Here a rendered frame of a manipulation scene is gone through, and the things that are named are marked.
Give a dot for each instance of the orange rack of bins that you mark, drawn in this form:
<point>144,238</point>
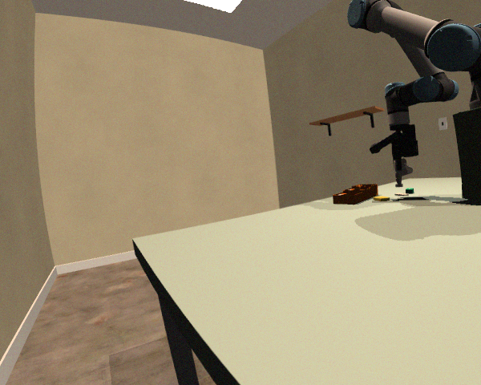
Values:
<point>356,194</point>

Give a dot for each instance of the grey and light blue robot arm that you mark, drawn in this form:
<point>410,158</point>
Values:
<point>451,47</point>

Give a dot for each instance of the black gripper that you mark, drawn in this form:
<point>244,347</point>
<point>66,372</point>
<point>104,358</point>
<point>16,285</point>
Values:
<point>407,139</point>

